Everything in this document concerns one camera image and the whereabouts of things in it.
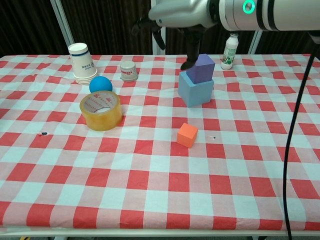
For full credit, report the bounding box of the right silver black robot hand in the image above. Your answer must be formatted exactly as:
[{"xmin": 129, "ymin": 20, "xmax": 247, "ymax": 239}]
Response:
[{"xmin": 131, "ymin": 0, "xmax": 221, "ymax": 71}]

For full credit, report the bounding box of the purple cube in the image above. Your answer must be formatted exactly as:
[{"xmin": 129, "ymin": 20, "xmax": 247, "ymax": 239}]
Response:
[{"xmin": 186, "ymin": 53, "xmax": 216, "ymax": 84}]

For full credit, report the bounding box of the small orange cube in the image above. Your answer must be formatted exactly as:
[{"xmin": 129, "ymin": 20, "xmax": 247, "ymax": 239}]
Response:
[{"xmin": 176, "ymin": 122, "xmax": 199, "ymax": 149}]

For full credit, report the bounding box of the white paper cup stack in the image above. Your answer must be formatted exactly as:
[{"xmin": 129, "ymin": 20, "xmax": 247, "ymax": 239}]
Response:
[{"xmin": 68, "ymin": 42, "xmax": 99, "ymax": 86}]

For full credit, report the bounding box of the dark brown partition panel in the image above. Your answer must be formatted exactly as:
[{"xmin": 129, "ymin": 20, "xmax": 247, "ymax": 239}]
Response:
[
  {"xmin": 163, "ymin": 24, "xmax": 256, "ymax": 55},
  {"xmin": 0, "ymin": 0, "xmax": 70, "ymax": 57},
  {"xmin": 257, "ymin": 29, "xmax": 320, "ymax": 55},
  {"xmin": 57, "ymin": 0, "xmax": 153, "ymax": 56}
]

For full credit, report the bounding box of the white drink bottle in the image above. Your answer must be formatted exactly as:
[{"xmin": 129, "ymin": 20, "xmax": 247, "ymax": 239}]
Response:
[{"xmin": 220, "ymin": 32, "xmax": 240, "ymax": 71}]

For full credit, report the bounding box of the small white jar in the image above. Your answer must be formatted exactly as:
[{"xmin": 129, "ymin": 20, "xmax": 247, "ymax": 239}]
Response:
[{"xmin": 119, "ymin": 61, "xmax": 139, "ymax": 83}]

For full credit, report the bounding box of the large light blue cube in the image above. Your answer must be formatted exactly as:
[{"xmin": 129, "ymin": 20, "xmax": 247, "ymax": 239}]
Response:
[{"xmin": 177, "ymin": 71, "xmax": 215, "ymax": 108}]

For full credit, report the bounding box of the blue ball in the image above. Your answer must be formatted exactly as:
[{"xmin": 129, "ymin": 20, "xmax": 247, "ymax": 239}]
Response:
[{"xmin": 89, "ymin": 76, "xmax": 113, "ymax": 94}]

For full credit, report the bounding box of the clear yellowish tape roll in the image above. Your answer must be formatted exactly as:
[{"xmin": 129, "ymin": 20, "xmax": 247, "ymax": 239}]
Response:
[{"xmin": 79, "ymin": 90, "xmax": 124, "ymax": 132}]

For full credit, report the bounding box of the red white checkered tablecloth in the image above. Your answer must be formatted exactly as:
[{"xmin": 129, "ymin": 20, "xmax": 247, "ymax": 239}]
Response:
[{"xmin": 0, "ymin": 53, "xmax": 320, "ymax": 232}]

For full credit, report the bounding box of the white partition post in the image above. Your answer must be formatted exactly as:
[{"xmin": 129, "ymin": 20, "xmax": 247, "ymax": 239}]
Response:
[
  {"xmin": 247, "ymin": 29, "xmax": 264, "ymax": 55},
  {"xmin": 49, "ymin": 0, "xmax": 76, "ymax": 56},
  {"xmin": 150, "ymin": 0, "xmax": 167, "ymax": 56}
]

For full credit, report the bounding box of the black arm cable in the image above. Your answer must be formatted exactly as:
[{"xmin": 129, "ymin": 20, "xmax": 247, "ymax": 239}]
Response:
[{"xmin": 284, "ymin": 37, "xmax": 316, "ymax": 240}]

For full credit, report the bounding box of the white table frame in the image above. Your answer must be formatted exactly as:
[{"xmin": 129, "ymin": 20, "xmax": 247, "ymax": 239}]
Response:
[{"xmin": 0, "ymin": 226, "xmax": 320, "ymax": 240}]

